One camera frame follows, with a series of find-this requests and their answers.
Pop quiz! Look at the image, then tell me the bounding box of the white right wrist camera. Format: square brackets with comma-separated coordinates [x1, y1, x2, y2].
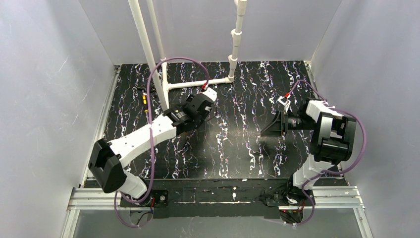
[277, 96, 291, 113]

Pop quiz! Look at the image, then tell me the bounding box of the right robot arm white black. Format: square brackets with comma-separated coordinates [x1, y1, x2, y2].
[261, 99, 357, 190]

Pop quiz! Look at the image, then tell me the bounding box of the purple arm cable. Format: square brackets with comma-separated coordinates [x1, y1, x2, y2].
[287, 79, 368, 227]
[113, 57, 211, 229]

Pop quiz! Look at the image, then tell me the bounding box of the white PVC pipe frame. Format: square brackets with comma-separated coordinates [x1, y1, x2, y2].
[128, 0, 248, 111]

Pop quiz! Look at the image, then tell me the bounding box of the aluminium front rail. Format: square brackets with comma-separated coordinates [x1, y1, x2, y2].
[61, 182, 373, 238]

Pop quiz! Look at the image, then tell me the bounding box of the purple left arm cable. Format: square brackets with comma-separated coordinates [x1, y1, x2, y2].
[113, 57, 211, 229]

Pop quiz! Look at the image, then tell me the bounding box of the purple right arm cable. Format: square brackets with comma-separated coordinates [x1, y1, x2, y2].
[287, 79, 368, 227]

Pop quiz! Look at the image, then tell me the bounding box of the yellow black screwdriver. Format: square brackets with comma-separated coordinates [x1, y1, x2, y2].
[142, 93, 149, 113]

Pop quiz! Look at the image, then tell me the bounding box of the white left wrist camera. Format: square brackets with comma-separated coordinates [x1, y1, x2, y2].
[201, 87, 217, 103]

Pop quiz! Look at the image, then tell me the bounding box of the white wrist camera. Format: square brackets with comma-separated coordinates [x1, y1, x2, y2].
[277, 96, 291, 113]
[201, 87, 217, 103]

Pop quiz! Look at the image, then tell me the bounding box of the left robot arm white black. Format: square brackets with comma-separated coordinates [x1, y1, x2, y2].
[88, 89, 217, 201]

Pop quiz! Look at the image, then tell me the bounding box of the black small tool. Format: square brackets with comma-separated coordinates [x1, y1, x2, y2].
[134, 85, 156, 93]

